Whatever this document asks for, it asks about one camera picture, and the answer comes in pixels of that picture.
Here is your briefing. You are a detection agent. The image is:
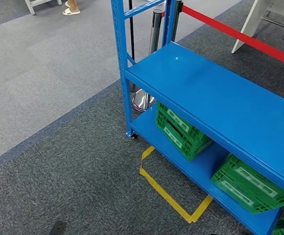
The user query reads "blue metal shelf rack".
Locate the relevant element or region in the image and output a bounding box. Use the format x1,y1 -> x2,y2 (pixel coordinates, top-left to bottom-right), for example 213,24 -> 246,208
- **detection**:
110,0 -> 284,235

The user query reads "black pole floor stand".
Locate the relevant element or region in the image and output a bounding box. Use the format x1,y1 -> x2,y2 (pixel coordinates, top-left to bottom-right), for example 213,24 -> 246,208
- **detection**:
128,0 -> 140,94

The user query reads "person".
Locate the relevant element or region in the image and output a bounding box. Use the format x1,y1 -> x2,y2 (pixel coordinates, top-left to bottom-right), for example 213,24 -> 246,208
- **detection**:
62,0 -> 81,17

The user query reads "red barrier belt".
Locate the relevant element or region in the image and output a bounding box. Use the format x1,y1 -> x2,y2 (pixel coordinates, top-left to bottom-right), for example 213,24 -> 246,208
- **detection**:
161,4 -> 284,71

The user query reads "black robot foot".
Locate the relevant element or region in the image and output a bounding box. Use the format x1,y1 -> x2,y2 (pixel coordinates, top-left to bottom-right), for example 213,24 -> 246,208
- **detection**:
48,220 -> 67,235

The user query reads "white desk with crossbar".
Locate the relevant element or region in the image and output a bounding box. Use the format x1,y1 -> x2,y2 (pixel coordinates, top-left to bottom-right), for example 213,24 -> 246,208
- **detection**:
231,0 -> 284,54

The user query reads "white metal table leg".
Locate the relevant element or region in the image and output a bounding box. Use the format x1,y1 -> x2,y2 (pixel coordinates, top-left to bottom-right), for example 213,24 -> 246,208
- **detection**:
24,0 -> 63,16

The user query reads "chrome stanchion post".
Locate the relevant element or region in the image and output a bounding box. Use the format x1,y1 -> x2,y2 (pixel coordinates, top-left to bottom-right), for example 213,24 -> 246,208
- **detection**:
131,8 -> 164,113
171,0 -> 184,43

